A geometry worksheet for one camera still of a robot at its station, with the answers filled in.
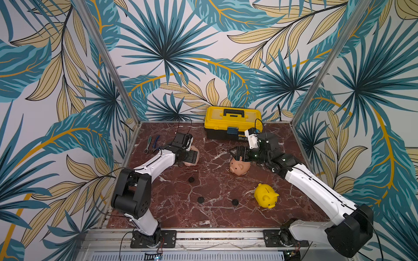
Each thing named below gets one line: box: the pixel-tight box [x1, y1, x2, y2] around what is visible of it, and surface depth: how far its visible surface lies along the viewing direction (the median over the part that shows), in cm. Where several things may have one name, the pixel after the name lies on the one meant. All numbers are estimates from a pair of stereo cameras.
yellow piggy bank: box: [253, 183, 280, 209], surface depth 80 cm
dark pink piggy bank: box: [229, 156, 251, 176], surface depth 90 cm
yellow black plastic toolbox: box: [204, 106, 263, 141], surface depth 102 cm
